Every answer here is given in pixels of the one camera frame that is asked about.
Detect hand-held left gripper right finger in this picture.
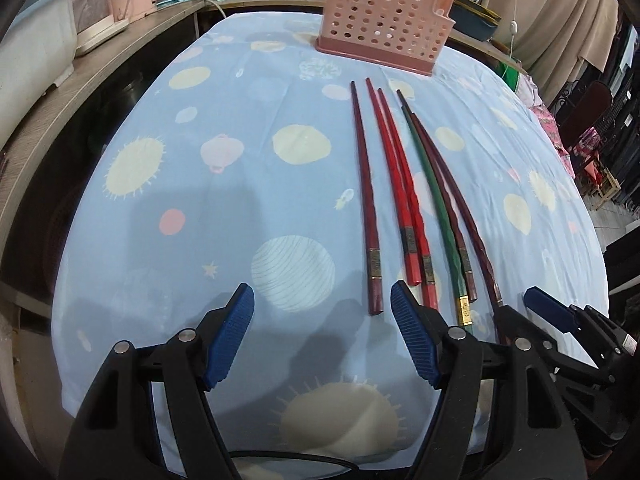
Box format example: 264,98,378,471
390,280,588,480

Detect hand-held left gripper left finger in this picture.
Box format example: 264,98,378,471
62,282,256,480

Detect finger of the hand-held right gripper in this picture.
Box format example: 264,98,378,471
492,304,601,386
524,286,632,357

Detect red chopsticks pair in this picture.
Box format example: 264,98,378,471
376,88,440,312

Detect dark red chopstick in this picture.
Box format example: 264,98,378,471
349,80,386,317
395,89,478,303
407,110,503,308

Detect green chopstick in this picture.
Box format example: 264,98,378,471
400,104,475,333

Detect pink perforated utensil holder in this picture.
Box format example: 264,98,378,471
315,0,457,79

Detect wooden stool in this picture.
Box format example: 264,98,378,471
592,167,624,211

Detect blue printed tablecloth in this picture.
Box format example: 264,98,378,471
52,7,608,476

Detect pink patterned cloth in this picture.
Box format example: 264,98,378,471
515,75,576,176

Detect dark metal chair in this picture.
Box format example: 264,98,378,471
557,82,619,152

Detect hanging clothes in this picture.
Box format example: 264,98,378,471
590,25,640,201

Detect green cloth bag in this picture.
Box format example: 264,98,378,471
500,60,524,94

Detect beige curtain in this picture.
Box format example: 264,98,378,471
480,0,638,106

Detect yellow dish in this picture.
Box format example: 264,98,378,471
447,0,503,23

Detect blue and white plastic bin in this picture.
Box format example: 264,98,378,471
0,0,78,148

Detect white countertop appliance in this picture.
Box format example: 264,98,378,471
70,0,132,57

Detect black cable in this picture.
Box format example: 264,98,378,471
227,451,419,474

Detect white cable with switch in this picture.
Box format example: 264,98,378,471
500,0,524,81

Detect white power cord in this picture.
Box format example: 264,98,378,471
187,0,229,21

